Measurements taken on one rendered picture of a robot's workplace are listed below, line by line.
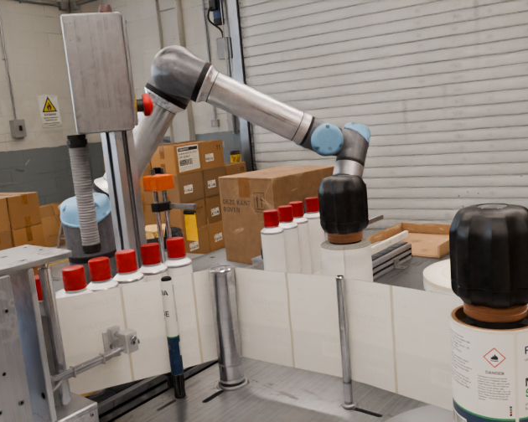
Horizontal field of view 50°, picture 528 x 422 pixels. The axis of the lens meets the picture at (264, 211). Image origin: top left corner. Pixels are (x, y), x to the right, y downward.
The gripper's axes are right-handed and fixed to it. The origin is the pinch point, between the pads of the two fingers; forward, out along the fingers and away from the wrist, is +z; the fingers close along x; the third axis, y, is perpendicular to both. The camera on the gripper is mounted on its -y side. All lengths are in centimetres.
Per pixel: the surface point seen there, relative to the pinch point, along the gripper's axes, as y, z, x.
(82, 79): -3, -7, -75
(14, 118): -570, -168, 166
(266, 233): 1.5, 2.8, -26.0
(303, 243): 2.4, 0.9, -12.7
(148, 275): 2, 20, -54
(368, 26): -176, -279, 261
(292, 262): 3.0, 6.6, -16.4
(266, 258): 1.1, 7.7, -23.2
